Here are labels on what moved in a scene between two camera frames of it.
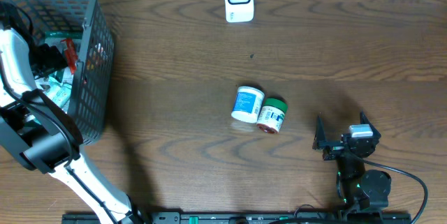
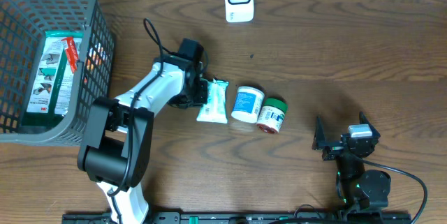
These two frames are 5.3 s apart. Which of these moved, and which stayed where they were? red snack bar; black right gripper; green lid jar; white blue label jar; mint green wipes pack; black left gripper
Moved: mint green wipes pack; black left gripper
Stayed: white blue label jar; black right gripper; red snack bar; green lid jar
